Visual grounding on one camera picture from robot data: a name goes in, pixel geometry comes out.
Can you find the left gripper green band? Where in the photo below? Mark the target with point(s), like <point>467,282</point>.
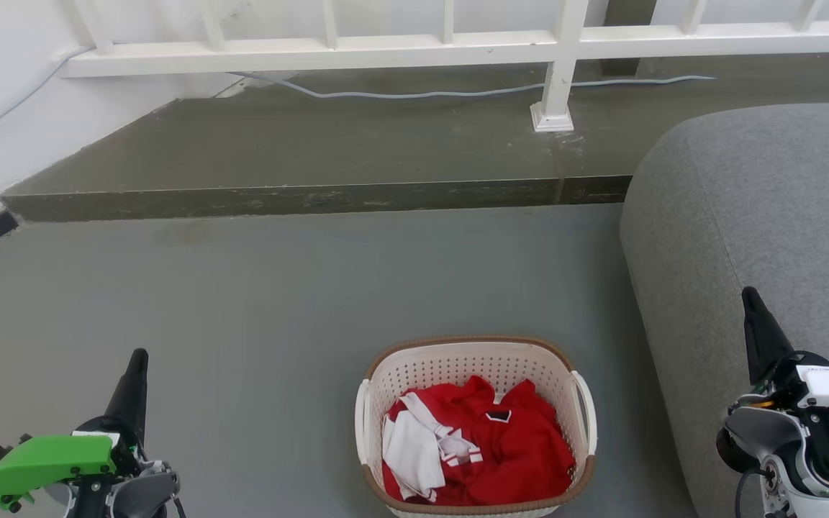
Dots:
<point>47,457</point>

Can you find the white perforated laundry basket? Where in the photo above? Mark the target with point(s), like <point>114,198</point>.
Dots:
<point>458,363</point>

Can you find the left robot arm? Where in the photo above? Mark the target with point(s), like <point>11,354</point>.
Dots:
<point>141,493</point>

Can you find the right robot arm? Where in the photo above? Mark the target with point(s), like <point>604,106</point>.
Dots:
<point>753,435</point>

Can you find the grey fabric sofa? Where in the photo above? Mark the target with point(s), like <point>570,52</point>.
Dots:
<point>745,216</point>

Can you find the red and white shirt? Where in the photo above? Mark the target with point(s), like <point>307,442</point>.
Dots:
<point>522,453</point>

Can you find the white railing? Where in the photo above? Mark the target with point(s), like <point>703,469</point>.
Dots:
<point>314,50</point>

